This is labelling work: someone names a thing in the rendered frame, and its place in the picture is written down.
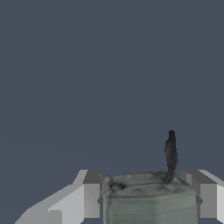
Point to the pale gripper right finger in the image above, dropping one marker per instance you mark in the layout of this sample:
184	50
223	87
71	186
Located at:
208	198

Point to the grey-green block with dark stem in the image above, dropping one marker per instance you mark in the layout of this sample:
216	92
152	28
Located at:
148	201

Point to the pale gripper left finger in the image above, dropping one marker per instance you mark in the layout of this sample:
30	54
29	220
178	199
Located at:
70	201

